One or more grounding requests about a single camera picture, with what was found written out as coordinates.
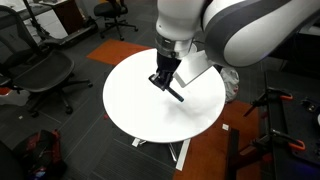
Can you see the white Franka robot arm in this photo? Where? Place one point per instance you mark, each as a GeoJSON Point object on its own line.
{"type": "Point", "coordinates": [253, 33]}

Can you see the black mesh office chair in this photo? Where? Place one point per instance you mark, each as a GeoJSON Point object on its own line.
{"type": "Point", "coordinates": [43, 70]}

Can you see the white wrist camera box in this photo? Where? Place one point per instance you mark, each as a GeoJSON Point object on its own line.
{"type": "Point", "coordinates": [191, 68]}

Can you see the white table base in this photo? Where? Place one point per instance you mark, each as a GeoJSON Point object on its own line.
{"type": "Point", "coordinates": [183, 153]}

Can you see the red and black bag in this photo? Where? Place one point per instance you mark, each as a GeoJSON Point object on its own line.
{"type": "Point", "coordinates": [40, 150]}

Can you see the white desk with clutter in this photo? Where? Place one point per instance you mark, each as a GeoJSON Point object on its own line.
{"type": "Point", "coordinates": [50, 23]}

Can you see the black marker with teal cap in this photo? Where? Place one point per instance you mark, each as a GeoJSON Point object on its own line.
{"type": "Point", "coordinates": [176, 96]}

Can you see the dark brown cabinet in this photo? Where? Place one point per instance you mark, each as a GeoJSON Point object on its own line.
{"type": "Point", "coordinates": [70, 15]}

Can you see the small red floor object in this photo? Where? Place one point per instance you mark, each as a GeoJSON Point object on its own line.
{"type": "Point", "coordinates": [105, 116]}

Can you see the small white paper tag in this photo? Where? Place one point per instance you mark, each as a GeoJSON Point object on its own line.
{"type": "Point", "coordinates": [225, 126]}

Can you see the black electric scooter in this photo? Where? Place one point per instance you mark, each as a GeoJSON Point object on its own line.
{"type": "Point", "coordinates": [66, 35]}

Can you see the crumpled white plastic bag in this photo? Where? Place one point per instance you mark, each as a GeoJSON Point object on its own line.
{"type": "Point", "coordinates": [230, 83]}

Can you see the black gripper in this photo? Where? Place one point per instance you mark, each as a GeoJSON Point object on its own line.
{"type": "Point", "coordinates": [166, 65]}

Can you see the black swivel office chair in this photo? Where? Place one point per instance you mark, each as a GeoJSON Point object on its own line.
{"type": "Point", "coordinates": [110, 8]}

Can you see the black post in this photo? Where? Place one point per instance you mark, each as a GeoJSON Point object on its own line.
{"type": "Point", "coordinates": [233, 153]}

